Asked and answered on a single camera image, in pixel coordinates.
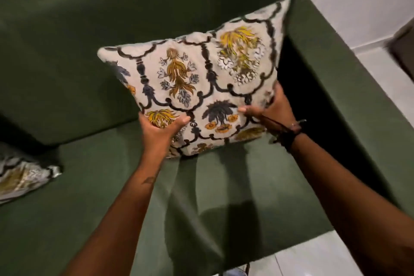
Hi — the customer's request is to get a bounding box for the person's left hand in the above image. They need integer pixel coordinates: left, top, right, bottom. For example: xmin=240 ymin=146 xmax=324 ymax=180
xmin=138 ymin=112 xmax=191 ymax=160

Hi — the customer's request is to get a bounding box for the person's right hand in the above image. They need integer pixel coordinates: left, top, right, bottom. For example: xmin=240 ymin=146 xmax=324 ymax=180
xmin=238 ymin=80 xmax=297 ymax=133

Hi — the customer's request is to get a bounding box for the floral patterned cushion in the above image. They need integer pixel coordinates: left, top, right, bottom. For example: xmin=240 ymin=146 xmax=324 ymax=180
xmin=97 ymin=0 xmax=292 ymax=159
xmin=0 ymin=141 xmax=63 ymax=205

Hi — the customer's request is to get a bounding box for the person's left forearm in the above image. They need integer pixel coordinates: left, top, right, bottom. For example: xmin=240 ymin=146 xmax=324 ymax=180
xmin=61 ymin=153 xmax=166 ymax=276

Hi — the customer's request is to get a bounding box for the person's right forearm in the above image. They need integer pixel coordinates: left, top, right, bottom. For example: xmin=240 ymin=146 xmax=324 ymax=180
xmin=289 ymin=133 xmax=414 ymax=276

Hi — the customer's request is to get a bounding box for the green sofa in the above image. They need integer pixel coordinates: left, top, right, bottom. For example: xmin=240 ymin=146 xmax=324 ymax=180
xmin=0 ymin=0 xmax=414 ymax=276

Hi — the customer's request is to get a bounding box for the black thread wristband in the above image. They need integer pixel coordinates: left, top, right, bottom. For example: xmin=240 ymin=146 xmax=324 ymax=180
xmin=259 ymin=114 xmax=307 ymax=153

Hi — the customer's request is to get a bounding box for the dark furniture piece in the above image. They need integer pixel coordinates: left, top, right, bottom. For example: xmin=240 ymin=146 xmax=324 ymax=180
xmin=387 ymin=17 xmax=414 ymax=83

